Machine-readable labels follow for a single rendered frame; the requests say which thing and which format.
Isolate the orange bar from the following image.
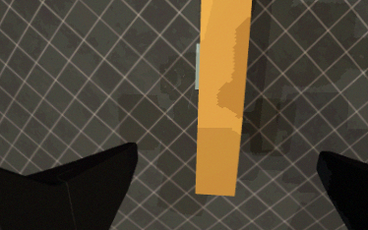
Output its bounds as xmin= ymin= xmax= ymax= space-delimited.
xmin=196 ymin=0 xmax=252 ymax=197

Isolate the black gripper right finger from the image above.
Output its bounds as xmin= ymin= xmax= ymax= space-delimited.
xmin=316 ymin=151 xmax=368 ymax=230

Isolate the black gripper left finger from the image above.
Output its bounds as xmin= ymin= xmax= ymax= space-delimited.
xmin=0 ymin=143 xmax=138 ymax=230

